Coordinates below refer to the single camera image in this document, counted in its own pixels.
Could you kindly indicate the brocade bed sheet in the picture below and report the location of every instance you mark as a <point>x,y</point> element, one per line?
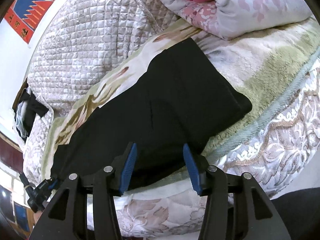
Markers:
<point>275,155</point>

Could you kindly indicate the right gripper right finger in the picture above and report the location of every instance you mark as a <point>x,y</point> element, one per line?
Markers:
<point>210,181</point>

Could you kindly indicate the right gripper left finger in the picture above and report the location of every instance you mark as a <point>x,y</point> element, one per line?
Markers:
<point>112,181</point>

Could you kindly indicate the pink floral comforter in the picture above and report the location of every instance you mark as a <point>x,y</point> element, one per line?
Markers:
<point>229,19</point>

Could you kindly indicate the red blue wall poster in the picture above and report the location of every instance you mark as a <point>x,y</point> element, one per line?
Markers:
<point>25,15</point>

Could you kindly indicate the white quilted bedspread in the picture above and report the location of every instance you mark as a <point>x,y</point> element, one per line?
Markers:
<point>85,40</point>

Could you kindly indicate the dark clothes pile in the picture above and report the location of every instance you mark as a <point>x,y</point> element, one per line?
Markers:
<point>26,107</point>

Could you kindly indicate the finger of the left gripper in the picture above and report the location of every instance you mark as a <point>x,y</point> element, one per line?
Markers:
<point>53,184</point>

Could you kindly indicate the black pants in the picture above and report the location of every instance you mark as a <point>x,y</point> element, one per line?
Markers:
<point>180,100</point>

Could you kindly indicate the fleece floral blanket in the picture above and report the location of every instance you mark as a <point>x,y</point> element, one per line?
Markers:
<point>267,66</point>

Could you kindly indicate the left hand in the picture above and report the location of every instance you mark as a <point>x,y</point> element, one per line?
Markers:
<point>37,215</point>

